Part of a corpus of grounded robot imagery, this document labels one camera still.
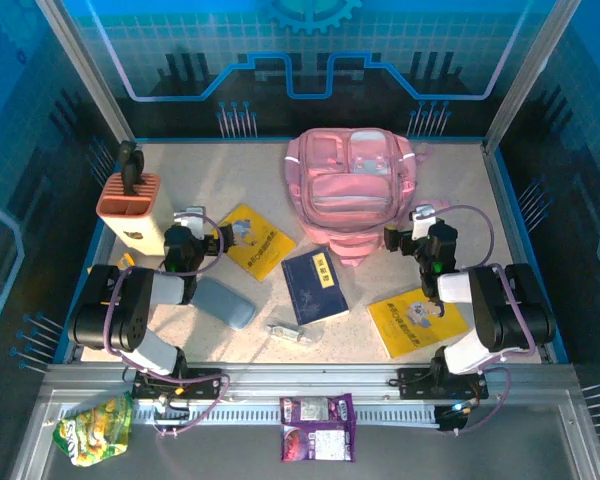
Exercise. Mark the yellow cartoon book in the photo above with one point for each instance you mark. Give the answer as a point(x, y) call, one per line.
point(415, 330)
point(257, 250)

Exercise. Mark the pink backpack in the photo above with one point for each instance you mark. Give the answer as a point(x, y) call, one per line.
point(352, 195)

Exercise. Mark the grey-blue pencil case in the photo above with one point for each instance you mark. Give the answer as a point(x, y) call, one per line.
point(225, 305)

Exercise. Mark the dark blue book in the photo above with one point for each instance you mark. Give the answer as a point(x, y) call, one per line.
point(312, 287)

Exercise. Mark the clear plastic supplies bag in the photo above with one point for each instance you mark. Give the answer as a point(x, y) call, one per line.
point(292, 331)

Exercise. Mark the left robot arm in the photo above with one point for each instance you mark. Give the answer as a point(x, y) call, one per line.
point(130, 310)

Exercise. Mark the cream knife block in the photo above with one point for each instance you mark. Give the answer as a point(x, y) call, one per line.
point(140, 222)

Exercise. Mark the yellow snack bag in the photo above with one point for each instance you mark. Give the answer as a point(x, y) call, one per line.
point(125, 260)

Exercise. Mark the aluminium front beam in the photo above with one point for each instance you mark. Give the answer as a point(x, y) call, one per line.
point(310, 375)

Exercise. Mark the purple snack packet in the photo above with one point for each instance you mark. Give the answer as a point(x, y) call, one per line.
point(317, 430)

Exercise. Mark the green snack bag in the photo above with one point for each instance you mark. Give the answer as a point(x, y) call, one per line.
point(92, 430)

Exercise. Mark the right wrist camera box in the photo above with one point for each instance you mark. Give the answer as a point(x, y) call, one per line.
point(424, 220)

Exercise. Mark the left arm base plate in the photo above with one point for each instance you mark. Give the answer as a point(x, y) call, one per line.
point(205, 380)

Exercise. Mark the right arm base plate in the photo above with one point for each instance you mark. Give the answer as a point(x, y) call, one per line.
point(415, 380)

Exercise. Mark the aluminium frame post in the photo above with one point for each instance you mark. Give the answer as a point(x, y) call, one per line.
point(85, 70)
point(530, 70)

